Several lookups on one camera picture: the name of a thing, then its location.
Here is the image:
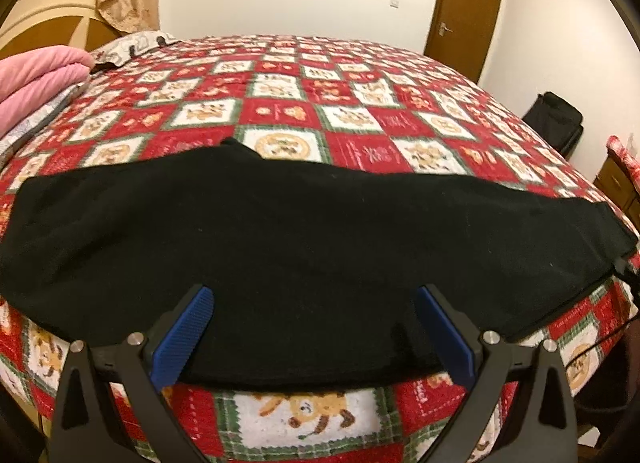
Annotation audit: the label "white patterned pillow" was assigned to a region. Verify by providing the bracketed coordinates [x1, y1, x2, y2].
[91, 30, 179, 71]

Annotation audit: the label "black pants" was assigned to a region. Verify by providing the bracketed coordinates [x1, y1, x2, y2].
[1, 139, 637, 391]

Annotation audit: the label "black bag on floor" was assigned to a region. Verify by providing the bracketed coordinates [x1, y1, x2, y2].
[523, 91, 584, 160]

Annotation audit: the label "wooden dresser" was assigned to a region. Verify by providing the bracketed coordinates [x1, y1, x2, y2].
[594, 136, 640, 229]

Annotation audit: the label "cream wooden headboard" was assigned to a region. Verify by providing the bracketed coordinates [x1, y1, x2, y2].
[0, 0, 122, 59]

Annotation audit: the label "pink folded blanket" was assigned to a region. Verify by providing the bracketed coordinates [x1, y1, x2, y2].
[1, 46, 94, 137]

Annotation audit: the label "brown wooden door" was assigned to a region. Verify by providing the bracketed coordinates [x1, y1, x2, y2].
[424, 0, 502, 82]

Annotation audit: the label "red patchwork bed quilt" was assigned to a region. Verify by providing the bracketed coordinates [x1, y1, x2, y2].
[0, 32, 640, 463]

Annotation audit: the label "black cable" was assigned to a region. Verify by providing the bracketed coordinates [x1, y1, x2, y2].
[560, 301, 640, 413]

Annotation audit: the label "grey patterned pillow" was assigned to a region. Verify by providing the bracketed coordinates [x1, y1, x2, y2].
[1, 79, 89, 168]

